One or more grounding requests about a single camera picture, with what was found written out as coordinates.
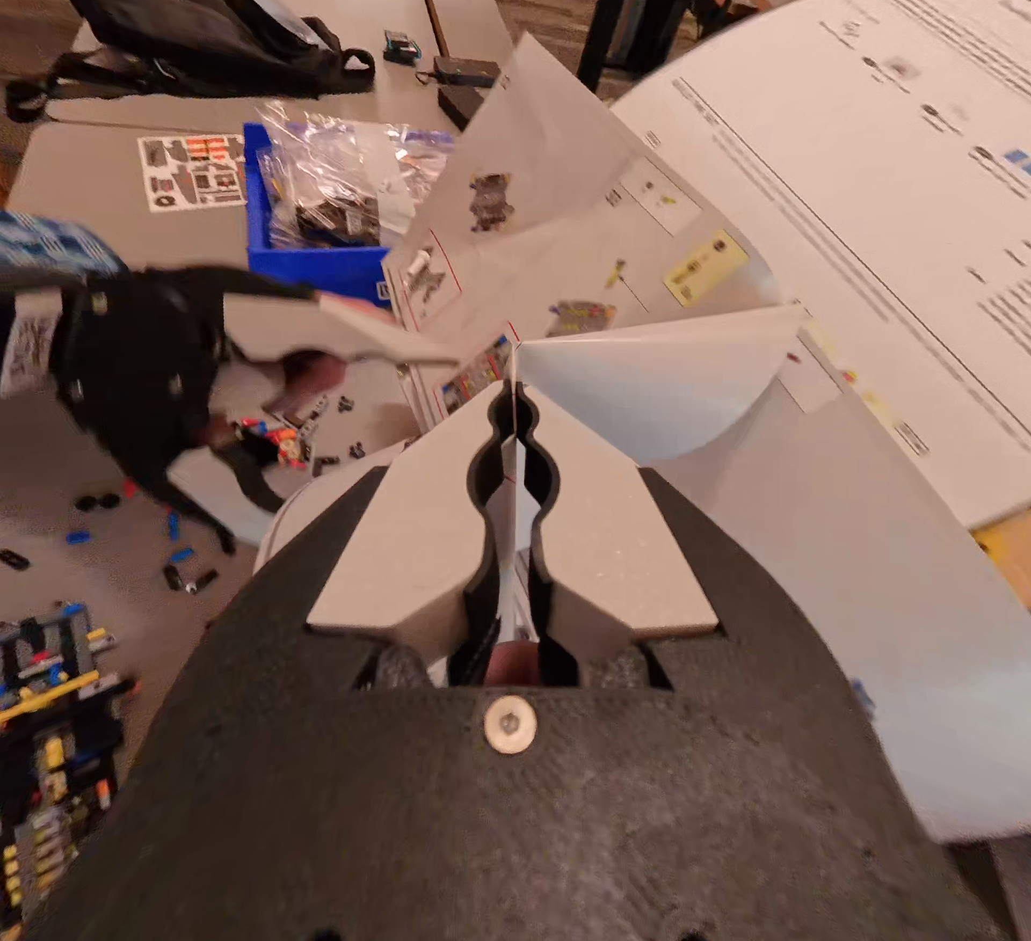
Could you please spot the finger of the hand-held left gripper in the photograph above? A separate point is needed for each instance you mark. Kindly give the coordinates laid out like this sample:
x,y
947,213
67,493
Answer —
x,y
387,337
274,329

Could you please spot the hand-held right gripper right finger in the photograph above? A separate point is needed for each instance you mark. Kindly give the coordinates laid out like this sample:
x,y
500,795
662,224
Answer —
x,y
620,546

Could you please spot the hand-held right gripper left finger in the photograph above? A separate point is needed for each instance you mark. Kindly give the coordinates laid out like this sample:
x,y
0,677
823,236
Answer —
x,y
387,538

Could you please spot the lego pieces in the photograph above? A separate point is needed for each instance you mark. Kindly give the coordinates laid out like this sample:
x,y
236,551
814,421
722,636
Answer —
x,y
181,554

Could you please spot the lego instruction booklet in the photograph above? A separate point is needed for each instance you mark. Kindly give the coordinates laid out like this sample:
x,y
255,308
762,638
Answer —
x,y
564,152

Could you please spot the person's left forearm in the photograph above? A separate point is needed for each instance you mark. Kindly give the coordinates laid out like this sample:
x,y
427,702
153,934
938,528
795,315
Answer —
x,y
48,248

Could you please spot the clear bag of lego parts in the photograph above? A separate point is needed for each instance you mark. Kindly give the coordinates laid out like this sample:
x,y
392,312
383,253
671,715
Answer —
x,y
338,176

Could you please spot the lego sticker sheet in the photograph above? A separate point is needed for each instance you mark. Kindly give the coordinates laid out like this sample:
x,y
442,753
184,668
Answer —
x,y
189,172

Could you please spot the partly built lego model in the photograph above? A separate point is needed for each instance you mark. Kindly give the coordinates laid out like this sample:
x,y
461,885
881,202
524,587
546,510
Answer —
x,y
56,715

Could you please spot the person's left hand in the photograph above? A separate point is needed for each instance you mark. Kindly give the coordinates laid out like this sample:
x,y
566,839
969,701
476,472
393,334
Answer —
x,y
310,377

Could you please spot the blue plastic bin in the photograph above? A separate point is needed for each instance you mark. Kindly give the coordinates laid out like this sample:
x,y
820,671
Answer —
x,y
322,269

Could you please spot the black box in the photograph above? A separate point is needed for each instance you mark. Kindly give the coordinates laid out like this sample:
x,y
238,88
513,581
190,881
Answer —
x,y
459,105

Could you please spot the small black and teal device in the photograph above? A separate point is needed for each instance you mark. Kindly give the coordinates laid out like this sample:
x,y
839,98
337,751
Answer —
x,y
400,47

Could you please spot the black backpack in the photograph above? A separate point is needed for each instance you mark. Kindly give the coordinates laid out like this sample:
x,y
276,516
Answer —
x,y
177,15

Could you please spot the grey metal waste bin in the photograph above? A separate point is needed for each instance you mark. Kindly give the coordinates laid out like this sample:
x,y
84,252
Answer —
x,y
632,15

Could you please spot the white printed paper sheet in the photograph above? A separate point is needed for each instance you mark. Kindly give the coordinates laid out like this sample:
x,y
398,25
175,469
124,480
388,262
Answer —
x,y
805,152

